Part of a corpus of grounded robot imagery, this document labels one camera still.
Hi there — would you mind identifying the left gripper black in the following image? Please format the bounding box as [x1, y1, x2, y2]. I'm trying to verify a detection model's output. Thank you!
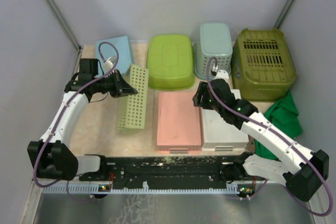
[93, 69, 138, 98]

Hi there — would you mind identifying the light green perforated basket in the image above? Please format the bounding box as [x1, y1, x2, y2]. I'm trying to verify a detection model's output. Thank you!
[118, 64, 149, 132]

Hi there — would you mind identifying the pink perforated basket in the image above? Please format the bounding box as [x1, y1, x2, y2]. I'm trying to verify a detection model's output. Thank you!
[156, 91, 202, 153]

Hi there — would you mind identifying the white perforated basket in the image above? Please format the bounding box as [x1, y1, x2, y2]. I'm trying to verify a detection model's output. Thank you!
[201, 89, 249, 152]

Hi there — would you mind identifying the pale blue basket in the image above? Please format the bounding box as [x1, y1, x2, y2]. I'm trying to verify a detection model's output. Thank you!
[95, 36, 134, 75]

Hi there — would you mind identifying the lime green plastic tub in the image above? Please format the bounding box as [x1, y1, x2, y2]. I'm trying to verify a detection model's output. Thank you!
[146, 34, 195, 91]

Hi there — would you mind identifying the light blue perforated basket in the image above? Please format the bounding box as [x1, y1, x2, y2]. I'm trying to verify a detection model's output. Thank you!
[194, 22, 233, 80]

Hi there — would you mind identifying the olive green large container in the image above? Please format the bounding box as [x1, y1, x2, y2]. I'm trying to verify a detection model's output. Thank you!
[231, 28, 297, 102]

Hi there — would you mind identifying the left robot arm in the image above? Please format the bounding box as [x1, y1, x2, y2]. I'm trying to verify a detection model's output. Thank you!
[27, 58, 137, 183]

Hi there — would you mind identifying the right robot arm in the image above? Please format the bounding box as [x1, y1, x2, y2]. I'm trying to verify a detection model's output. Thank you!
[193, 79, 330, 202]

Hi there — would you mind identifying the brown striped sock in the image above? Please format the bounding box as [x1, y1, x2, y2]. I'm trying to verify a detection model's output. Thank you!
[246, 136, 256, 153]

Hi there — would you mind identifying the green cloth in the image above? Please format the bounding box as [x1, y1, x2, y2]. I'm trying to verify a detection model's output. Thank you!
[253, 91, 303, 161]

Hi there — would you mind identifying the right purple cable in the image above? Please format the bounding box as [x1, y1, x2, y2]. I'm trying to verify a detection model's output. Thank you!
[205, 57, 332, 217]

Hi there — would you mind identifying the purple cable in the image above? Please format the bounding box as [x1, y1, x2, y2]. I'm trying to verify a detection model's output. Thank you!
[205, 57, 332, 217]
[32, 42, 120, 203]

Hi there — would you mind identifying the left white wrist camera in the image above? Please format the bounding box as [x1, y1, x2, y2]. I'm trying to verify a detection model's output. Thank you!
[103, 56, 117, 72]

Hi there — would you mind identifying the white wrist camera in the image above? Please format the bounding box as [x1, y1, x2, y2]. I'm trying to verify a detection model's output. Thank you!
[103, 56, 117, 72]
[211, 65, 229, 82]

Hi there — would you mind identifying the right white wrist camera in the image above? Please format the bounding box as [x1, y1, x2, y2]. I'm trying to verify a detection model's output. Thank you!
[211, 65, 229, 82]

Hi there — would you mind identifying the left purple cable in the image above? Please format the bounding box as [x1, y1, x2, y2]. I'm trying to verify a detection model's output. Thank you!
[32, 42, 120, 203]

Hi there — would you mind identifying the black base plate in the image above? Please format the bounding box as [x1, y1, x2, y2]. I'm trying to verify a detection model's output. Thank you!
[79, 156, 263, 197]

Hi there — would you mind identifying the grey slotted cable duct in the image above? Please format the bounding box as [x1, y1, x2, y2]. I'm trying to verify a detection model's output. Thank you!
[41, 183, 266, 195]

